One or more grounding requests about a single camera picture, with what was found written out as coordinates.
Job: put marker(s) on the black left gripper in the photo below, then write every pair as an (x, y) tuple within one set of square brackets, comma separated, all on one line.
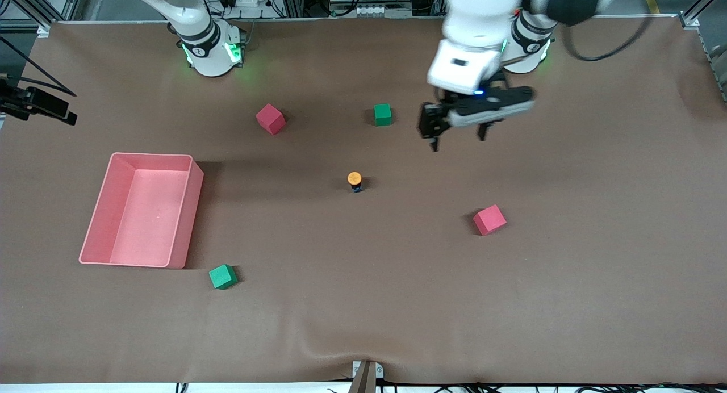
[(430, 120)]

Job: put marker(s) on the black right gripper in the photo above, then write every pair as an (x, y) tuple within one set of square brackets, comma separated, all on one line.
[(7, 91)]

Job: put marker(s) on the aluminium frame profile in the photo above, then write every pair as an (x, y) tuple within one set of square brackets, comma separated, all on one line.
[(718, 63), (294, 1), (44, 29)]

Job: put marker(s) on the pink plastic bin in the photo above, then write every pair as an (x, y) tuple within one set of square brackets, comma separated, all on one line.
[(147, 222)]

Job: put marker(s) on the pink foam cube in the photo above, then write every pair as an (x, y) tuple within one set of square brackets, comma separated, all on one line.
[(489, 220), (270, 118)]

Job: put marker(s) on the brown table mat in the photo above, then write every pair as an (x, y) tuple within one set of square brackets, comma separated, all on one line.
[(341, 302)]

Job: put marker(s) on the white connector strip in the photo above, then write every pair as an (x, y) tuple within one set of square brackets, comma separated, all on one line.
[(369, 10)]

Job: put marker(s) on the green foam cube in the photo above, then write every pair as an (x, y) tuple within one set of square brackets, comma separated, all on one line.
[(222, 276), (383, 115)]

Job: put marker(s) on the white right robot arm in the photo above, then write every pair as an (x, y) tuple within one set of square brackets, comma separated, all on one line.
[(199, 46)]

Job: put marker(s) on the metal clamp bracket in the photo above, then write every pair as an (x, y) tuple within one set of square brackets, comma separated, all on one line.
[(366, 376)]

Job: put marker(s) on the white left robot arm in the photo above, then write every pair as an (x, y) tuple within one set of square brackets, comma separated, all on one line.
[(477, 18)]

